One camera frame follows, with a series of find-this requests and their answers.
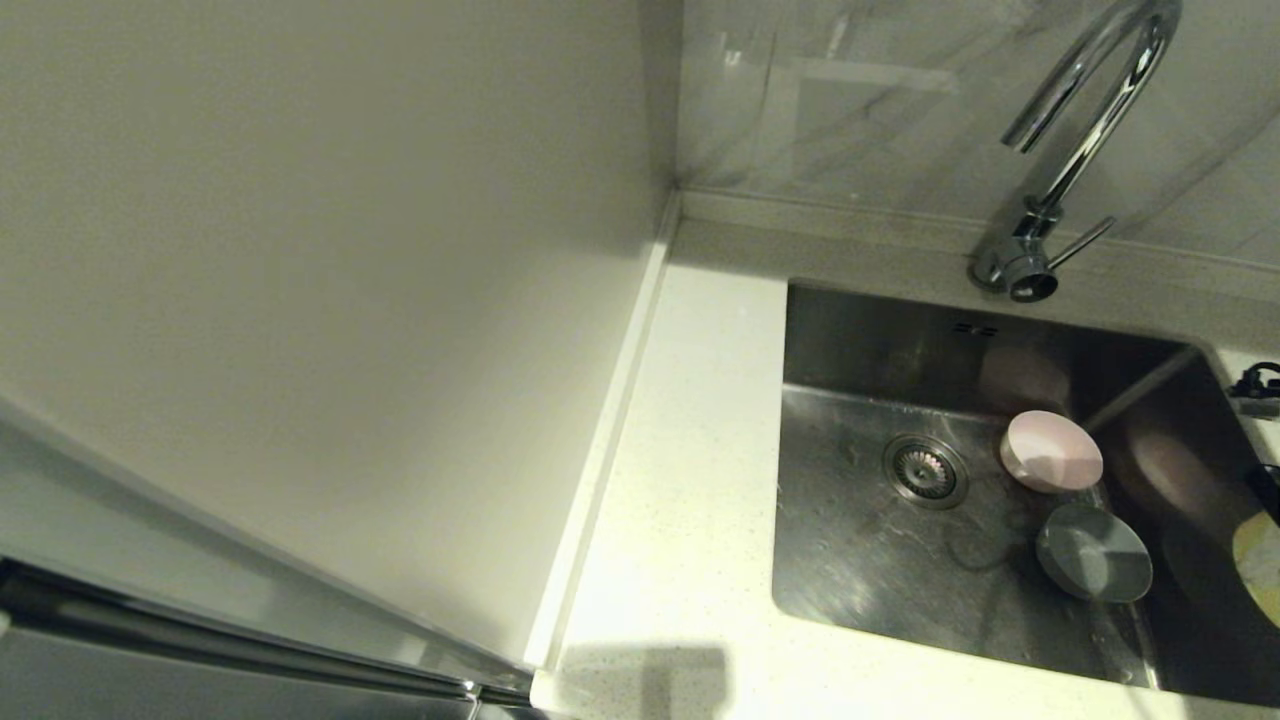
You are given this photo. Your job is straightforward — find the yellow round bowl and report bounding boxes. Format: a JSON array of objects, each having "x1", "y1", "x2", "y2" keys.
[{"x1": 1232, "y1": 510, "x2": 1280, "y2": 627}]

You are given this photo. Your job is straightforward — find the grey round bowl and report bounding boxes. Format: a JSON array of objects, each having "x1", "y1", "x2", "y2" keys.
[{"x1": 1036, "y1": 502, "x2": 1154, "y2": 604}]

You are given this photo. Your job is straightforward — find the pink round bowl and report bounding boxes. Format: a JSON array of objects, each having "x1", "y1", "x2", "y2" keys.
[{"x1": 1000, "y1": 410, "x2": 1105, "y2": 495}]

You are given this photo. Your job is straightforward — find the stainless steel sink basin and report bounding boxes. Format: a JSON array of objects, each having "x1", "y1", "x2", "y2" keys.
[{"x1": 770, "y1": 280, "x2": 1280, "y2": 709}]

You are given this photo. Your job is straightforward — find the chrome gooseneck faucet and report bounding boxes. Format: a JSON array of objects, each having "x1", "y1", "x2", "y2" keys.
[{"x1": 968, "y1": 0, "x2": 1185, "y2": 304}]

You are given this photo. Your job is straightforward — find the round metal drain strainer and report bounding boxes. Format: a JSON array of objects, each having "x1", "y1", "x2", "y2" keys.
[{"x1": 882, "y1": 435, "x2": 970, "y2": 511}]

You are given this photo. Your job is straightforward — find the white countertop edge strip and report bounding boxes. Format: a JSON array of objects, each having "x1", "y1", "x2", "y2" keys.
[{"x1": 525, "y1": 195, "x2": 681, "y2": 696}]

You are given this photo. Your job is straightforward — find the white tall side panel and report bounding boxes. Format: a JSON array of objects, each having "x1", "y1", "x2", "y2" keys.
[{"x1": 0, "y1": 0, "x2": 683, "y2": 669}]

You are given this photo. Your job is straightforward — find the steel refrigerator door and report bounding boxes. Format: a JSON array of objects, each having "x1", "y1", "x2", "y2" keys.
[{"x1": 0, "y1": 400, "x2": 536, "y2": 720}]

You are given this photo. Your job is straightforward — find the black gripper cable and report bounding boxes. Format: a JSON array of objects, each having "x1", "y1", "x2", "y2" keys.
[{"x1": 1228, "y1": 361, "x2": 1280, "y2": 403}]

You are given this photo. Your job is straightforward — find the dark refrigerator handle bar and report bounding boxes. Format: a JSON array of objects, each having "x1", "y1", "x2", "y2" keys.
[{"x1": 0, "y1": 562, "x2": 536, "y2": 711}]

